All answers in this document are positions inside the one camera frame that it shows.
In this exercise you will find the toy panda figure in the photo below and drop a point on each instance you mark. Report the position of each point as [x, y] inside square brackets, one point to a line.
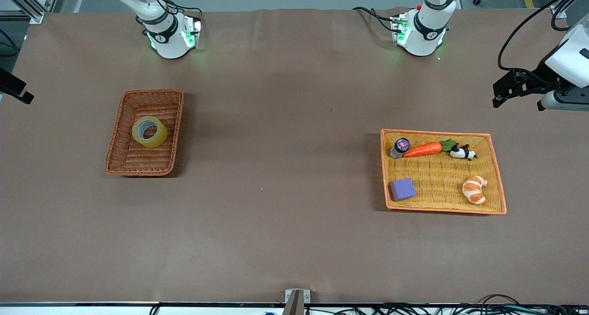
[460, 154]

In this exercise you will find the brown wicker basket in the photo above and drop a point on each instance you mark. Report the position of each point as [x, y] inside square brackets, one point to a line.
[142, 160]

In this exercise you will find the aluminium frame post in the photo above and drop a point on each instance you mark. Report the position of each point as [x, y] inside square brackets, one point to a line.
[557, 11]
[27, 8]

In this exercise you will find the brown table mat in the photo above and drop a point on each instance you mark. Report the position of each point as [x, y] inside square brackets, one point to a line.
[276, 236]

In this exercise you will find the metal bracket on table edge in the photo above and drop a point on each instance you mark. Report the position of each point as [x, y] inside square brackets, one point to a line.
[297, 301]

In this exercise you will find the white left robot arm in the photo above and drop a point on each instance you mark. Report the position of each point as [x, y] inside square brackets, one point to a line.
[421, 29]

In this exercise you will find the yellow wicker basket orange rim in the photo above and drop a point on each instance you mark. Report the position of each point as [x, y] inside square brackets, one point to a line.
[441, 186]

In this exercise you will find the toy croissant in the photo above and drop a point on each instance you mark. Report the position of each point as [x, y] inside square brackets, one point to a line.
[474, 190]

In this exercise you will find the toy orange carrot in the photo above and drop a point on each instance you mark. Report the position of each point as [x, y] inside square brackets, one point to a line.
[423, 149]

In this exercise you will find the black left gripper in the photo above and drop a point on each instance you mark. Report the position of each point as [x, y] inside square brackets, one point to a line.
[539, 77]

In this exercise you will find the yellowish clear tape roll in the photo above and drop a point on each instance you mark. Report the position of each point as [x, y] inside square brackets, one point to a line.
[158, 140]

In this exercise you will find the purple foam cube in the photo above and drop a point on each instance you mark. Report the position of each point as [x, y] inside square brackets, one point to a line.
[402, 189]

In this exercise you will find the small jar with printed lid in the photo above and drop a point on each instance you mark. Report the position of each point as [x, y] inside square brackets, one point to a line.
[401, 145]

